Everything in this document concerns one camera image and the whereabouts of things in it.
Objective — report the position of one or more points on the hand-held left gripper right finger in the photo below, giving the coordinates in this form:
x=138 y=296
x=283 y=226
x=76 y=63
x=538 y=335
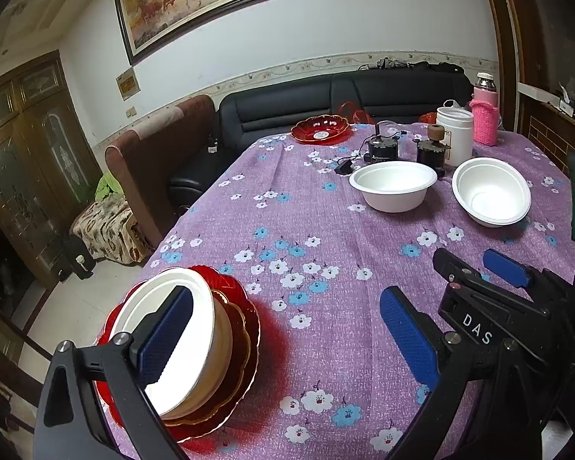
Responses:
x=407 y=340

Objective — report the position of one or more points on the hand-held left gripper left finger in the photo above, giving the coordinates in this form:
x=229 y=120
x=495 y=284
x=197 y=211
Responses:
x=167 y=340

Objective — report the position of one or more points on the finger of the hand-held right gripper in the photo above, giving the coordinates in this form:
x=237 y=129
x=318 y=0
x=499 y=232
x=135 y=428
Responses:
x=460 y=273
x=505 y=268

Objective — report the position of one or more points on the white paper bowl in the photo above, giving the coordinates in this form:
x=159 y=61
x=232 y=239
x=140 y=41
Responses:
x=488 y=187
x=393 y=196
x=202 y=345

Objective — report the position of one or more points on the cream plastic bowl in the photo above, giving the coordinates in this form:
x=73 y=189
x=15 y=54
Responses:
x=223 y=345

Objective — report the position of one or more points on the red gold-rimmed plate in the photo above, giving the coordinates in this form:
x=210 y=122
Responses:
x=240 y=340

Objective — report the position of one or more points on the red ribbed plastic plate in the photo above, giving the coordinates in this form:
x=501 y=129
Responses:
x=230 y=292

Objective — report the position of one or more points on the black motor block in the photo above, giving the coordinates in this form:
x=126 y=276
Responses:
x=429 y=153

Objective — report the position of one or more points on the patterned cushion stool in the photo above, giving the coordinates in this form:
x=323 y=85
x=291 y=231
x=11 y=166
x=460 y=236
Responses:
x=105 y=225

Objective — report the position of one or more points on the white plastic jar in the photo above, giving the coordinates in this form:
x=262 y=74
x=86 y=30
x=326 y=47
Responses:
x=457 y=139

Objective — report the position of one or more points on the brown cork spool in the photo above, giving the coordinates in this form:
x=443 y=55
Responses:
x=436 y=132

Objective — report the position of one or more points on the brown wooden cabinet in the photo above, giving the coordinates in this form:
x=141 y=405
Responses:
x=546 y=129

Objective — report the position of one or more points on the pink knit-sleeved bottle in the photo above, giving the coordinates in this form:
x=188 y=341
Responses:
x=484 y=120

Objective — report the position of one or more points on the purple floral tablecloth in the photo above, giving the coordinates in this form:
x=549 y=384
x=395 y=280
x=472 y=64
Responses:
x=316 y=211

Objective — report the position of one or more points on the black power adapter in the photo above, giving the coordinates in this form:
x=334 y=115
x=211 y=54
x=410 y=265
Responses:
x=343 y=167

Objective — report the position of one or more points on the green cloth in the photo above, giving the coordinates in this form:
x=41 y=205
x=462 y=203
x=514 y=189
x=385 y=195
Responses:
x=108 y=187

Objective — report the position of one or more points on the red plastic bag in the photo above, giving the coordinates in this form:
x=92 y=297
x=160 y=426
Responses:
x=362 y=116

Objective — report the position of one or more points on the brown upholstered chair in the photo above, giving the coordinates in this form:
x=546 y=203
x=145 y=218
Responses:
x=172 y=153

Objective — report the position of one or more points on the red labelled plate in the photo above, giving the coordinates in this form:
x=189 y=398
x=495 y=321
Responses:
x=311 y=129

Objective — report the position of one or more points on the dark clothes pile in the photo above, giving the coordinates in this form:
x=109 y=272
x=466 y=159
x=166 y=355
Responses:
x=402 y=64

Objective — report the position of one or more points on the brown wooden glazed door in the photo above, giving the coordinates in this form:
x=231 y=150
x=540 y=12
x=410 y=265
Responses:
x=38 y=153

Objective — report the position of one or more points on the black leather sofa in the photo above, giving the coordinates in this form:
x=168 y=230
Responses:
x=268 y=110

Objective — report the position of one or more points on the wall socket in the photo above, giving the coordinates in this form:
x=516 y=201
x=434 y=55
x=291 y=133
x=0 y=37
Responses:
x=132 y=112

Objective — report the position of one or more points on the paper wall notice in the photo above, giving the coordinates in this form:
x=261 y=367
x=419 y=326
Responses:
x=128 y=84

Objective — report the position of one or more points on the framed wall painting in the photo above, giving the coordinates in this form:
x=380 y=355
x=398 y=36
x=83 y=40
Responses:
x=196 y=0

